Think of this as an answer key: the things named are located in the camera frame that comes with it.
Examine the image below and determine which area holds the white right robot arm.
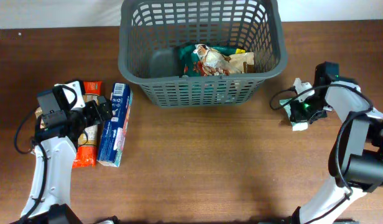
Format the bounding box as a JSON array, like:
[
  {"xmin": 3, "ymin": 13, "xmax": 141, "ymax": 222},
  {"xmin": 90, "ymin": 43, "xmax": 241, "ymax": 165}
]
[{"xmin": 289, "ymin": 62, "xmax": 383, "ymax": 223}]

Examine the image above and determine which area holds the green Nescafe coffee bag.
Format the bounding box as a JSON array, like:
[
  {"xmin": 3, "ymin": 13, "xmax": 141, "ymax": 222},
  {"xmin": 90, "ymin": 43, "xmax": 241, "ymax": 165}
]
[{"xmin": 178, "ymin": 43, "xmax": 247, "ymax": 78}]

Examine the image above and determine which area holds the teal white wipes packet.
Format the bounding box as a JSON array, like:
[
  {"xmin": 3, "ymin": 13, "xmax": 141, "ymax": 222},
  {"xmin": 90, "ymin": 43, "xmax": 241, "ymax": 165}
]
[{"xmin": 283, "ymin": 104, "xmax": 308, "ymax": 131}]

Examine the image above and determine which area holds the grey plastic lattice basket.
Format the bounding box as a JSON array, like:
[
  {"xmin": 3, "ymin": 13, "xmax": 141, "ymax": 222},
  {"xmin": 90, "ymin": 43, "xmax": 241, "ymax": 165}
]
[{"xmin": 118, "ymin": 0, "xmax": 287, "ymax": 107}]

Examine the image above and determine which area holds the beige yellow snack bag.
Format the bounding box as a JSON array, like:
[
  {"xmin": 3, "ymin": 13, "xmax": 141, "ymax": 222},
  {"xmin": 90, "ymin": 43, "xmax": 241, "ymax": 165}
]
[{"xmin": 191, "ymin": 44, "xmax": 256, "ymax": 77}]

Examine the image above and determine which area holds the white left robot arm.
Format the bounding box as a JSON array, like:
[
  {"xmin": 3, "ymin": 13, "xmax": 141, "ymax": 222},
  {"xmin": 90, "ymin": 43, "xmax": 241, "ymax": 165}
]
[{"xmin": 19, "ymin": 93, "xmax": 113, "ymax": 223}]

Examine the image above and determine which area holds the red brown pasta packet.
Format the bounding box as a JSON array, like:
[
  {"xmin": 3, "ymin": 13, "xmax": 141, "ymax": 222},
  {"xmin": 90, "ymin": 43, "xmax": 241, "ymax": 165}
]
[{"xmin": 72, "ymin": 81, "xmax": 102, "ymax": 168}]

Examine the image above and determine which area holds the blue tissue box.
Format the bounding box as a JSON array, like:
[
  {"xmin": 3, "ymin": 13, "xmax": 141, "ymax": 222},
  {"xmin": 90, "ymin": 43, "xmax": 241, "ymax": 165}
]
[{"xmin": 97, "ymin": 83, "xmax": 133, "ymax": 167}]

